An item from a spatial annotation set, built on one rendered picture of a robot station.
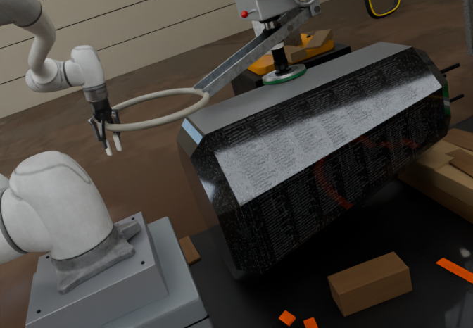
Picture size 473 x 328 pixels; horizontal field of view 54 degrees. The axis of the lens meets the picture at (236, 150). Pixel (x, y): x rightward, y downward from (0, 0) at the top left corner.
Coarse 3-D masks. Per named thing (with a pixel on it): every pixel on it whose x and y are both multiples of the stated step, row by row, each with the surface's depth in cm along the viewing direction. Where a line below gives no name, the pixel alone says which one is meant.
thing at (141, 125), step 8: (184, 88) 216; (192, 88) 213; (144, 96) 219; (152, 96) 219; (160, 96) 220; (208, 96) 196; (120, 104) 212; (128, 104) 215; (200, 104) 187; (184, 112) 181; (192, 112) 184; (152, 120) 177; (160, 120) 177; (168, 120) 178; (112, 128) 182; (120, 128) 180; (128, 128) 178; (136, 128) 178; (144, 128) 178
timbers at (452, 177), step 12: (444, 144) 240; (408, 168) 243; (420, 168) 232; (444, 168) 221; (456, 168) 218; (432, 180) 226; (444, 180) 217; (456, 180) 209; (468, 180) 207; (456, 192) 212; (468, 192) 204; (468, 204) 207
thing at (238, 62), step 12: (288, 12) 221; (300, 12) 212; (288, 24) 210; (300, 24) 213; (276, 36) 209; (252, 48) 218; (264, 48) 208; (228, 60) 214; (240, 60) 205; (252, 60) 207; (216, 72) 213; (228, 72) 204; (240, 72) 206; (204, 84) 212; (216, 84) 203
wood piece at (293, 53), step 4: (284, 48) 261; (288, 48) 259; (292, 48) 256; (296, 48) 253; (300, 48) 251; (304, 48) 249; (288, 52) 250; (292, 52) 248; (296, 52) 247; (300, 52) 248; (304, 52) 249; (288, 56) 249; (292, 56) 247; (296, 56) 248; (300, 56) 249; (304, 56) 250; (288, 60) 251; (292, 60) 248; (296, 60) 249
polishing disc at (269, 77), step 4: (300, 64) 225; (292, 68) 221; (296, 68) 218; (300, 68) 215; (304, 68) 217; (272, 72) 227; (284, 72) 218; (288, 72) 215; (292, 72) 212; (296, 72) 213; (264, 76) 226; (268, 76) 222; (272, 76) 219; (276, 76) 216; (280, 76) 213; (284, 76) 212; (288, 76) 212; (264, 80) 220; (268, 80) 216; (272, 80) 215
